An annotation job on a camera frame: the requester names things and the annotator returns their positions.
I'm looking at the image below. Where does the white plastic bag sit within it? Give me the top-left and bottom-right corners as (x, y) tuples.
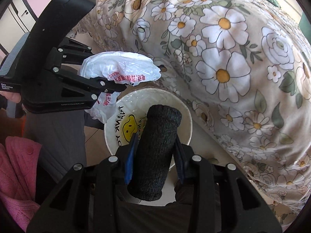
(79, 52), (161, 124)

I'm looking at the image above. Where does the person left hand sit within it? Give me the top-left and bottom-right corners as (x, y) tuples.
(0, 91), (21, 103)

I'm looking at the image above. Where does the grey trouser leg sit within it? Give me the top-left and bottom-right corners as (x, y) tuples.
(24, 110), (86, 182)

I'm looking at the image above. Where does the pink knitted garment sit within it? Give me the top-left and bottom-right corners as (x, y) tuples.
(1, 137), (42, 231)

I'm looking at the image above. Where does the floral bed sheet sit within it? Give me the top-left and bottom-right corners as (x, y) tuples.
(76, 0), (310, 228)

